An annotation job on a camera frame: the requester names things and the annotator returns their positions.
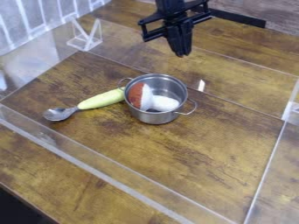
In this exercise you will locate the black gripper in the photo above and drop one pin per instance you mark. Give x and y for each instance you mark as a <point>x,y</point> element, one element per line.
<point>173,22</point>

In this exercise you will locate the red and white plush mushroom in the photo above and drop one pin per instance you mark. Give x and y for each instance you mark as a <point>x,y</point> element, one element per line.
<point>143,99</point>

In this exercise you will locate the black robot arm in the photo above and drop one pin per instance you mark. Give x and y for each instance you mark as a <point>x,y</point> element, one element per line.
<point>173,22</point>

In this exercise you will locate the silver metal pot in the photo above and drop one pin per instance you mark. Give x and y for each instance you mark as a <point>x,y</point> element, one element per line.
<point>169,86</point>

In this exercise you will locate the black baseboard strip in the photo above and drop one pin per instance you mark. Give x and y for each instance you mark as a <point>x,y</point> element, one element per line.
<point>238,18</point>

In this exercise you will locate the clear acrylic stand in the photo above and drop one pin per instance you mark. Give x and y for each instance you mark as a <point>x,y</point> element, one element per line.
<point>85,41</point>

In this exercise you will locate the spoon with yellow-green handle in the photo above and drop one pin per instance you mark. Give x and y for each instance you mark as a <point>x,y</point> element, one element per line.
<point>98,101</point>

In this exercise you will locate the clear acrylic enclosure panel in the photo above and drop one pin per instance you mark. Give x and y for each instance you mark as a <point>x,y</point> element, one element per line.
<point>157,195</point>

